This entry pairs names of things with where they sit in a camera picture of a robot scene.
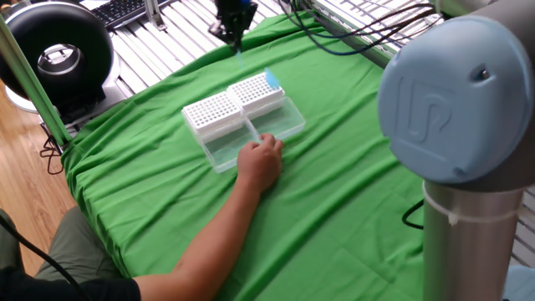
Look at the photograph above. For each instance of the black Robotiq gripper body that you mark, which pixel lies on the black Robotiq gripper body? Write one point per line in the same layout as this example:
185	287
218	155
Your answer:
234	10

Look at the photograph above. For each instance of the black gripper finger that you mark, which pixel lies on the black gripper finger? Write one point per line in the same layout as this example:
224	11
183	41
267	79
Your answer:
248	25
223	33

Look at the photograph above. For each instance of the white pipette tip box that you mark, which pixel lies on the white pipette tip box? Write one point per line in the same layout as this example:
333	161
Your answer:
251	90
192	125

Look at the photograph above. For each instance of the person's right forearm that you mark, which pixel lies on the person's right forearm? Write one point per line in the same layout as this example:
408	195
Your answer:
209	251

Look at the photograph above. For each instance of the silver grey UR5 robot arm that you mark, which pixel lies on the silver grey UR5 robot arm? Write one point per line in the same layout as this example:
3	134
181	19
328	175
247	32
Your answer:
460	104

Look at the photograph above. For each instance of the person's right hand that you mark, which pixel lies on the person's right hand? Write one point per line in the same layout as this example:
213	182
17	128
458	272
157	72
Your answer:
261	165

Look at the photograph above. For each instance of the black keyboard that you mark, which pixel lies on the black keyboard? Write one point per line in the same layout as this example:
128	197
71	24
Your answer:
117	12

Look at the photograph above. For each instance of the green table cloth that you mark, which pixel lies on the green table cloth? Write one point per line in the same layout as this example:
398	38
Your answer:
334	188

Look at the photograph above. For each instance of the grey green trousers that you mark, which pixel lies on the grey green trousers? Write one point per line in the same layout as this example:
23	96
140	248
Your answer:
79	251

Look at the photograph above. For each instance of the aluminium profile post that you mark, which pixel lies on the aluminium profile post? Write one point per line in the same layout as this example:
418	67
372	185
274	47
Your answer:
154	14

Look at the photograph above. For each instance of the grey metal frame rail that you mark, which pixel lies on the grey metal frame rail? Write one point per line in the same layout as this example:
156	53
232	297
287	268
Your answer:
359	44

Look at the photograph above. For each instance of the green covered frame post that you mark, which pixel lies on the green covered frame post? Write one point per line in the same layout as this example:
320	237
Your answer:
31	83

